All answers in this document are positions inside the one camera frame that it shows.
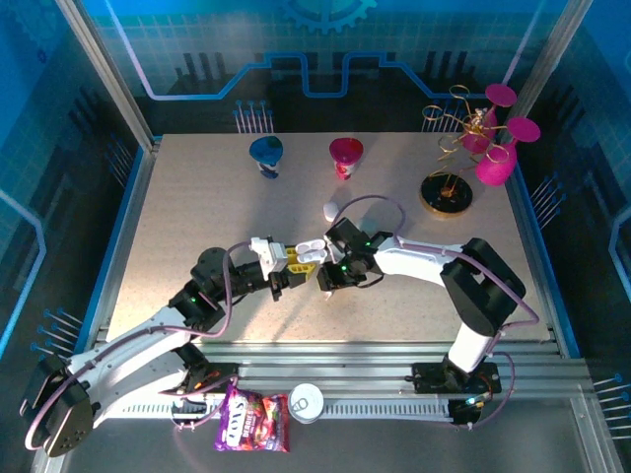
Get white rectangular earbud case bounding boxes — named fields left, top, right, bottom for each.
left=294, top=237, right=330, bottom=263

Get pink lid yogurt cup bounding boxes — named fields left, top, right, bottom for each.
left=328, top=137, right=365, bottom=181

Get blue lid yogurt cup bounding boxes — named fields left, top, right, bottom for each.
left=248, top=136, right=286, bottom=181

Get white round tin can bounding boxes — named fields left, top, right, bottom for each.
left=287, top=382, right=325, bottom=425

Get small controller board box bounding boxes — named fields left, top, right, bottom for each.
left=171, top=392, right=209, bottom=421
left=451, top=397, right=483, bottom=428

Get purple candy bag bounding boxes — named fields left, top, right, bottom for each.
left=212, top=381, right=291, bottom=453

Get pink wine glass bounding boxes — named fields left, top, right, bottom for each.
left=459, top=83, right=518, bottom=155
left=474, top=116, right=542, bottom=187

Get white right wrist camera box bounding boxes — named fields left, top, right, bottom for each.
left=322, top=235, right=342, bottom=265

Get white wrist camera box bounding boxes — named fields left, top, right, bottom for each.
left=322, top=235, right=342, bottom=265
left=249, top=236, right=290, bottom=273

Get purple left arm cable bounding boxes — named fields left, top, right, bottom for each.
left=20, top=239, right=257, bottom=452

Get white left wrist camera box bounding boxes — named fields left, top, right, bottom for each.
left=249, top=236, right=290, bottom=273

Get aluminium front frame rails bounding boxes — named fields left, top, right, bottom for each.
left=58, top=342, right=593, bottom=395

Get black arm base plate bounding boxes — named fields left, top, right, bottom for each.
left=157, top=362, right=243, bottom=395
left=411, top=361, right=503, bottom=395

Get gold wire glass rack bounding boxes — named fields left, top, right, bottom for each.
left=418, top=84, right=514, bottom=219

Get white slotted cable duct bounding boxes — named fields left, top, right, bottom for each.
left=120, top=398, right=455, bottom=421

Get aluminium frame post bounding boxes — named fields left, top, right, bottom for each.
left=502, top=0, right=596, bottom=124
left=53, top=0, right=162, bottom=152

